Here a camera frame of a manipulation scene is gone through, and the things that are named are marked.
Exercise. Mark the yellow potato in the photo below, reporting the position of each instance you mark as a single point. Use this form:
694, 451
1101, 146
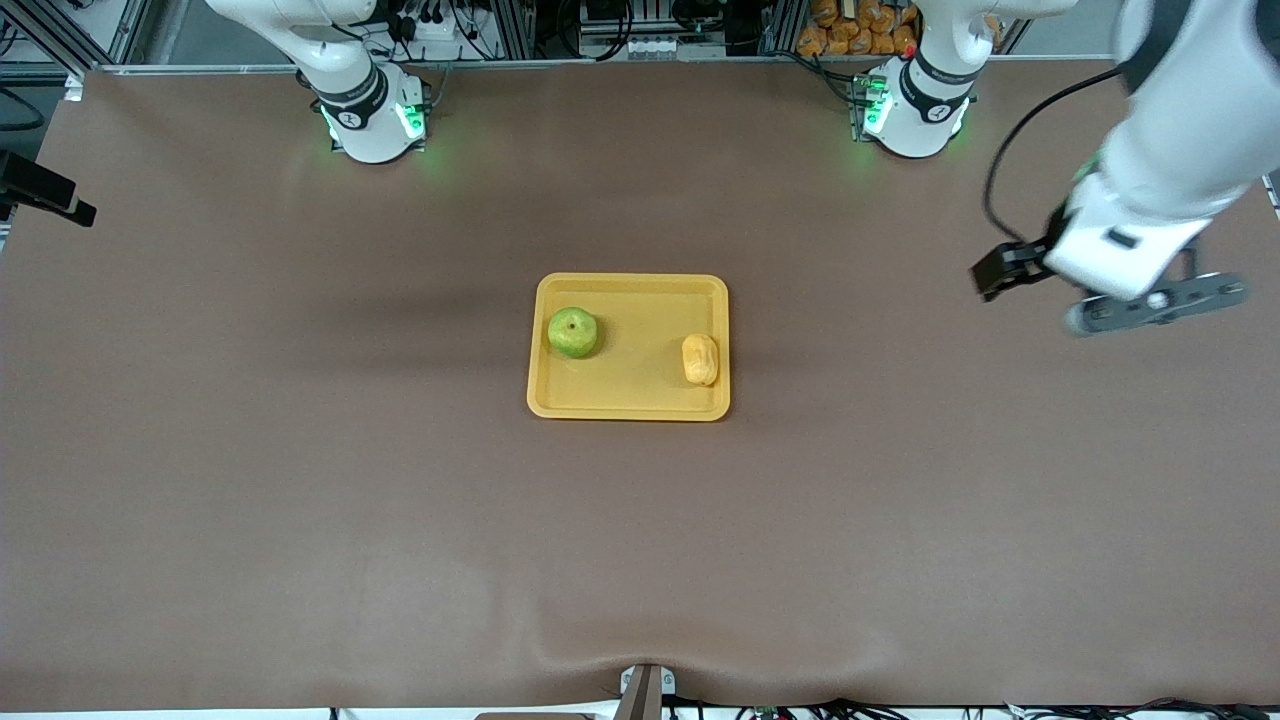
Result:
700, 360

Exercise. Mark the aluminium table edge rail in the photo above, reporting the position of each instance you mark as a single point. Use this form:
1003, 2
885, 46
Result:
600, 62

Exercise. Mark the white power strip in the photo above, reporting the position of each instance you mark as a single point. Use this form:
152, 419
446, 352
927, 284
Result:
435, 30

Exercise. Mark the green apple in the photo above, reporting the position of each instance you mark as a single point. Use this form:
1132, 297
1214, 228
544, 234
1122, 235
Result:
573, 335

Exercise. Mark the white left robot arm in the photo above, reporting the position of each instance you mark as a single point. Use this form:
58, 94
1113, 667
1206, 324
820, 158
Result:
1200, 110

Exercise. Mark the aluminium frame post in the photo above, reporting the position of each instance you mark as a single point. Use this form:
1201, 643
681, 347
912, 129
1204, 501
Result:
783, 28
515, 28

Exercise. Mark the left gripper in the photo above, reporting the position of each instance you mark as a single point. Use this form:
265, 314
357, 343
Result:
1033, 254

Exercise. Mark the orange snack packets pile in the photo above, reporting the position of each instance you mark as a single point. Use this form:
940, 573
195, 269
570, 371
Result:
850, 30

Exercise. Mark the yellow plastic tray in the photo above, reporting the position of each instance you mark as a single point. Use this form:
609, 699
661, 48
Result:
630, 395

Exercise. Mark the white connector block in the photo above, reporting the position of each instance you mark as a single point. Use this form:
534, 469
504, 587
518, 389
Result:
652, 48

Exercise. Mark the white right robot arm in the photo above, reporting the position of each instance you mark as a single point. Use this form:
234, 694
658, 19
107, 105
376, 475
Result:
370, 130

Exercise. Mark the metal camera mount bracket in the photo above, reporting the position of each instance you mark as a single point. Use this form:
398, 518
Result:
645, 695

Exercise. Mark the brown table cover mat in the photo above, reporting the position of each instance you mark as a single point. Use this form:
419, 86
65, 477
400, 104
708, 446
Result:
640, 550

